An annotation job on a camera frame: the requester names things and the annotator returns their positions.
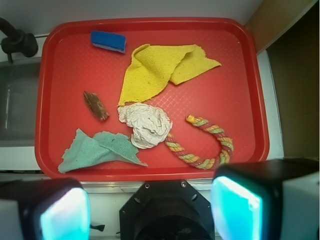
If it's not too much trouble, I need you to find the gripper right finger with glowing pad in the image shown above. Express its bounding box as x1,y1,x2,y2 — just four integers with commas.
210,158,320,240

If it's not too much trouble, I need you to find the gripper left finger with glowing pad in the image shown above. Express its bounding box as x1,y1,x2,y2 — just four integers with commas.
0,178,91,240

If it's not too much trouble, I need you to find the brown wood chip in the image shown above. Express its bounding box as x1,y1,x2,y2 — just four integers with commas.
83,91,110,121

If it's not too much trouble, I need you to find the teal woven cloth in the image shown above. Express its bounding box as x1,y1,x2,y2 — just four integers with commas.
58,128,147,174

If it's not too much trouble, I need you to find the red plastic tray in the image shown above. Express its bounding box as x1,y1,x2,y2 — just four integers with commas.
35,17,270,178

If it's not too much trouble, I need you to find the crumpled white paper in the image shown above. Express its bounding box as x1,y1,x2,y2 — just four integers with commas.
117,103,173,149

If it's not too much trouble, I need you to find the metal sink basin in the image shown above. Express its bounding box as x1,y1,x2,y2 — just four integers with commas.
0,57,41,147

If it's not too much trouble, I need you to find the yellow woven cloth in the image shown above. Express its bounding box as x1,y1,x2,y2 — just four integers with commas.
118,44,222,107

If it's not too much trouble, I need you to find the brown wooden cabinet panel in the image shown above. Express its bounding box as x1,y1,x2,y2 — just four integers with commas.
246,0,320,160

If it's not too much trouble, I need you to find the black faucet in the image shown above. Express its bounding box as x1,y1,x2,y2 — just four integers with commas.
0,18,39,64

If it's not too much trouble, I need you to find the blue sponge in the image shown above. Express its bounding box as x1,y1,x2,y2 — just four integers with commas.
90,30,127,54

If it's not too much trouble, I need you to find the multicoloured twisted rope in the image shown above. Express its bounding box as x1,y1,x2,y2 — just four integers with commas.
164,114,234,171

